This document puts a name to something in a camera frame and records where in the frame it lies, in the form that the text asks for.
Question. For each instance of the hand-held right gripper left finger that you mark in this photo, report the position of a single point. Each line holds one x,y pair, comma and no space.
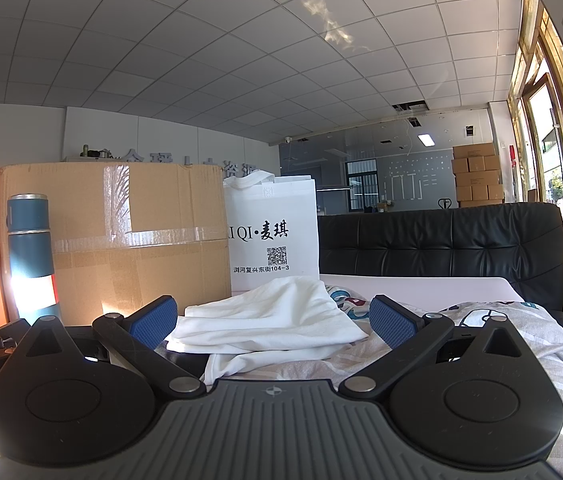
154,322

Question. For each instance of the ceiling light panel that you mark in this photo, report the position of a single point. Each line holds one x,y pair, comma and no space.
426,139

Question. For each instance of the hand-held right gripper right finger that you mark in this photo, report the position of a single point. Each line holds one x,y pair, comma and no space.
394,322

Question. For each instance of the white paper bag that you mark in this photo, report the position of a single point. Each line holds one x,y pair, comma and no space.
271,210

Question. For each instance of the golden window frame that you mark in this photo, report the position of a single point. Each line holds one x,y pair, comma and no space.
531,60

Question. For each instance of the blue thermos bottle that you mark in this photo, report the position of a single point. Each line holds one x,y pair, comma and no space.
29,250

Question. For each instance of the black leather sofa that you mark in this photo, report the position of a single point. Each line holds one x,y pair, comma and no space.
436,245

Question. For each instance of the printed bed sheet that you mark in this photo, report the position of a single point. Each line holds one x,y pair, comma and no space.
546,340

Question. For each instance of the white t-shirt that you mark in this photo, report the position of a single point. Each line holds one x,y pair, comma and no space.
271,320

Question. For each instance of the taped cardboard box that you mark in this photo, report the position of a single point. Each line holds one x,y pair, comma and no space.
136,210

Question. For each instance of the stack of cardboard boxes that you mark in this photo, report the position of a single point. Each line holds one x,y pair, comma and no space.
476,175

